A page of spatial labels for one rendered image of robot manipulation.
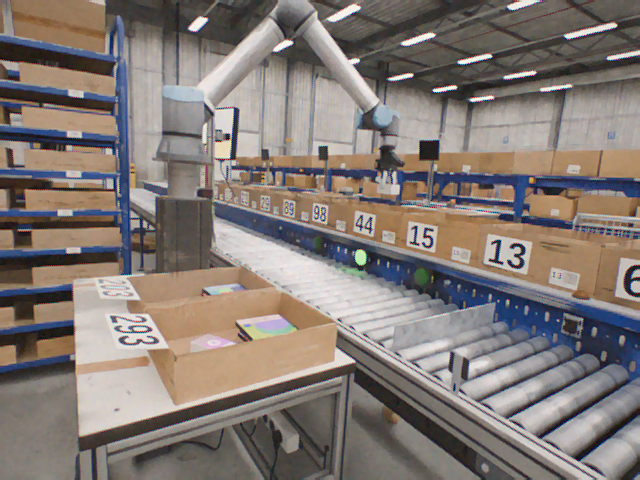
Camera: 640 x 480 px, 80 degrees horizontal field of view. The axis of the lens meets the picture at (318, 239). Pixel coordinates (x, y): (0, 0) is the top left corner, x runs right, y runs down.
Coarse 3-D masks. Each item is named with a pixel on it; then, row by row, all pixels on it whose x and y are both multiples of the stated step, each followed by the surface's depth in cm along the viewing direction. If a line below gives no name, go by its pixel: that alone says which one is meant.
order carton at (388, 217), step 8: (352, 208) 203; (360, 208) 197; (368, 208) 192; (376, 208) 215; (384, 208) 218; (392, 208) 218; (400, 208) 213; (408, 208) 208; (352, 216) 203; (376, 216) 187; (384, 216) 183; (392, 216) 178; (400, 216) 174; (352, 224) 204; (376, 224) 188; (384, 224) 183; (392, 224) 178; (400, 224) 174; (352, 232) 204; (376, 232) 188; (400, 232) 174; (376, 240) 188; (400, 240) 175
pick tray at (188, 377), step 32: (160, 320) 95; (192, 320) 100; (224, 320) 105; (320, 320) 98; (160, 352) 80; (192, 352) 73; (224, 352) 76; (256, 352) 80; (288, 352) 85; (320, 352) 90; (192, 384) 73; (224, 384) 77
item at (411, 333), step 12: (456, 312) 117; (468, 312) 120; (480, 312) 124; (492, 312) 128; (396, 324) 104; (408, 324) 106; (420, 324) 109; (432, 324) 112; (444, 324) 115; (456, 324) 118; (468, 324) 122; (480, 324) 125; (396, 336) 104; (408, 336) 107; (420, 336) 109; (432, 336) 112; (444, 336) 116; (396, 348) 105
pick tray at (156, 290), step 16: (176, 272) 127; (192, 272) 130; (208, 272) 134; (224, 272) 137; (240, 272) 140; (144, 288) 122; (160, 288) 125; (176, 288) 128; (192, 288) 131; (256, 288) 129; (272, 288) 117; (128, 304) 117; (144, 304) 97; (160, 304) 99; (176, 304) 101
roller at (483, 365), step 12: (504, 348) 107; (516, 348) 107; (528, 348) 109; (540, 348) 112; (480, 360) 99; (492, 360) 100; (504, 360) 102; (516, 360) 105; (444, 372) 91; (468, 372) 94; (480, 372) 96
